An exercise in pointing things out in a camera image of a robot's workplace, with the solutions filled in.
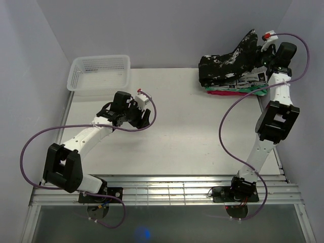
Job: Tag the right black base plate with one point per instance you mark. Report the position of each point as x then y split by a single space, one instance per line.
225 194

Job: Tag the black white patterned trousers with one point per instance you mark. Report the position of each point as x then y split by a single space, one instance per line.
217 70

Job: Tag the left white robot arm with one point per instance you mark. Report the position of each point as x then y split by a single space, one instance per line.
63 166

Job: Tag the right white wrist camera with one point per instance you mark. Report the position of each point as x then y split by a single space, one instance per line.
269 38

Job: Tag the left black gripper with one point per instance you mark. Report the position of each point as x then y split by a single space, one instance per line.
145 121

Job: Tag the aluminium frame rail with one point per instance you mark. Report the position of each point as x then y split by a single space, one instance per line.
193 190

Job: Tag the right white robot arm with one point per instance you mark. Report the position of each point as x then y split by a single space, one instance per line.
273 125

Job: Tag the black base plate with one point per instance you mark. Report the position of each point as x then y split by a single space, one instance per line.
225 194
111 191

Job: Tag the white plastic basket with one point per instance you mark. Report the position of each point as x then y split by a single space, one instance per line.
99 75

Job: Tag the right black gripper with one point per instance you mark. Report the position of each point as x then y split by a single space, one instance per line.
259 54

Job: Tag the pink folded trousers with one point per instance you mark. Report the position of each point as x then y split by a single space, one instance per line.
226 93

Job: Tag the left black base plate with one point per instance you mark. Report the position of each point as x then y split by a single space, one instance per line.
111 191

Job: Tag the newspaper print folded trousers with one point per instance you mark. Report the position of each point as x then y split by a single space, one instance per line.
255 78

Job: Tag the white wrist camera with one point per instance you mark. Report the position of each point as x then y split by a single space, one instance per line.
269 38
142 98

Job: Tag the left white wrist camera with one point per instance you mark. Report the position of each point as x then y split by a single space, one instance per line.
142 98

